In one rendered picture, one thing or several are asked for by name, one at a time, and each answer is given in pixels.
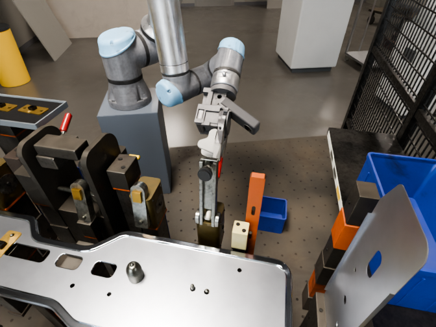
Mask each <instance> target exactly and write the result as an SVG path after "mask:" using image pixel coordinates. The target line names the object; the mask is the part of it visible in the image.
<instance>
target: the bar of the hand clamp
mask: <svg viewBox="0 0 436 327"><path fill-rule="evenodd" d="M218 170H219V159H218V158H212V157H205V156H202V157H201V159H200V161H199V171H198V173H197V174H198V177H199V224H200V225H203V221H204V218H203V216H204V214H205V208H206V209H210V210H212V227H215V216H216V213H217V186H218Z"/></svg>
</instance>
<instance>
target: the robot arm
mask: <svg viewBox="0 0 436 327"><path fill-rule="evenodd" d="M181 3H182V0H147V5H148V9H149V13H148V15H146V16H144V17H143V18H142V20H141V25H140V28H139V29H138V30H133V29H132V28H130V27H119V28H114V29H110V30H107V31H105V32H103V33H102V34H101V35H100V36H99V37H98V40H97V43H98V46H99V54H100V55H101V58H102V61H103V65H104V69H105V72H106V76H107V79H108V103H109V105H110V107H111V108H113V109H115V110H120V111H131V110H137V109H140V108H143V107H145V106H147V105H148V104H149V103H150V102H151V101H152V97H151V92H150V90H149V88H148V86H147V85H146V83H145V81H144V79H143V75H142V71H141V69H142V68H143V67H147V66H150V65H153V64H156V63H158V62H159V63H160V69H161V72H162V78H163V79H162V80H161V81H159V82H158V83H157V84H156V94H157V97H158V98H159V100H160V102H161V103H162V104H163V105H165V106H167V107H172V106H175V105H178V104H182V103H183V102H184V101H187V100H189V99H191V98H193V97H195V96H198V95H200V94H202V93H203V94H204V97H203V101H202V104H198V107H197V113H196V116H195V121H194V123H195V124H196V126H197V128H198V130H199V134H206V135H208V137H207V138H204V139H200V140H199V141H198V144H197V145H198V147H199V148H200V149H201V153H202V155H204V156H207V157H212V158H218V159H219V161H220V157H221V156H222V158H223V156H224V152H225V149H226V143H227V139H228V135H229V133H230V125H231V119H233V120H234V121H235V122H236V123H238V124H239V125H241V126H242V127H243V128H244V129H246V130H247V131H249V132H250V133H251V134H252V135H255V134H256V133H257V131H258V130H259V129H260V122H259V121H258V120H257V119H256V118H255V117H253V116H252V115H250V114H249V113H248V112H246V111H245V110H244V109H242V108H241V107H240V106H238V105H237V104H236V103H234V102H233V101H235V99H236V95H237V93H238V89H239V82H240V77H241V70H242V67H243V61H244V59H245V57H244V54H245V46H244V45H243V43H242V42H241V41H240V40H238V39H237V38H231V37H229V38H225V39H223V40H222V41H221V42H220V44H219V47H218V49H217V50H218V52H217V54H216V55H214V56H213V57H212V58H211V59H209V60H208V61H207V62H206V63H205V64H203V65H201V66H198V67H195V68H193V69H189V64H188V55H187V50H186V41H185V36H184V28H183V22H182V13H181V8H180V5H181Z"/></svg>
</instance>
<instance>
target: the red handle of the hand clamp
mask: <svg viewBox="0 0 436 327"><path fill-rule="evenodd" d="M222 165H223V158H222V156H221V157H220V161H219V170H218V181H219V178H220V175H221V169H222ZM203 218H204V219H205V220H207V221H211V219H212V210H210V209H206V211H205V214H204V216H203Z"/></svg>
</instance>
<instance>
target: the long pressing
mask: <svg viewBox="0 0 436 327"><path fill-rule="evenodd" d="M9 230H13V231H16V232H21V236H20V237H19V238H18V239H17V240H16V242H15V243H14V244H13V245H15V244H18V245H23V246H27V247H32V248H38V249H42V250H47V251H49V252H50V253H49V255H48V256H47V257H46V259H45V260H44V261H42V262H37V261H31V260H26V259H23V258H17V257H13V256H9V255H6V254H5V253H4V254H3V255H2V257H1V258H0V296H1V297H5V298H10V299H13V300H18V301H21V302H26V303H29V304H34V305H37V306H41V307H44V308H49V309H51V310H53V311H54V312H55V313H56V314H57V315H58V316H59V318H60V319H61V320H62V321H63V322H64V324H65V325H66V326H67V327H293V279H292V274H291V271H290V269H289V267H288V266H287V265H286V264H285V263H284V262H283V261H281V260H278V259H276V258H270V257H265V256H259V255H255V254H249V253H245V252H238V251H234V250H228V249H224V248H218V247H212V246H208V245H201V244H198V243H191V242H187V241H181V240H177V239H171V238H166V237H160V236H154V235H150V234H144V233H140V232H133V231H123V232H120V233H117V234H115V235H113V236H111V237H109V238H106V239H104V240H102V241H100V242H98V243H96V244H93V245H79V244H75V243H70V242H66V241H60V240H56V239H51V238H47V237H43V236H41V232H40V225H39V222H38V221H37V219H36V218H35V217H33V216H31V215H25V214H21V213H15V212H8V211H4V210H0V239H1V238H2V237H3V236H4V235H5V234H6V233H7V232H8V231H9ZM63 255H69V256H74V257H78V258H82V262H81V263H80V265H79V266H78V268H76V269H74V270H72V269H67V268H63V267H57V266H56V263H57V261H58V260H59V259H60V257H61V256H63ZM131 261H136V262H138V263H139V264H140V265H141V267H142V269H143V272H144V277H143V280H142V281H141V282H139V283H137V284H133V283H131V282H130V281H129V279H128V276H127V274H126V267H127V265H128V263H130V262H131ZM99 262H102V263H107V264H111V265H115V266H116V270H115V272H114V274H113V275H112V276H111V277H109V278H107V277H103V276H98V275H94V274H92V270H93V269H94V267H95V266H96V264H97V263H99ZM238 269H241V270H242V271H241V272H238V271H237V270H238ZM71 284H75V286H74V287H72V288H70V285H71ZM191 284H194V286H195V288H196V289H195V290H194V291H190V287H191ZM205 289H209V290H210V293H209V294H208V295H206V294H204V290H205ZM109 292H111V293H112V294H111V295H110V296H109V297H108V296H107V294H108V293H109Z"/></svg>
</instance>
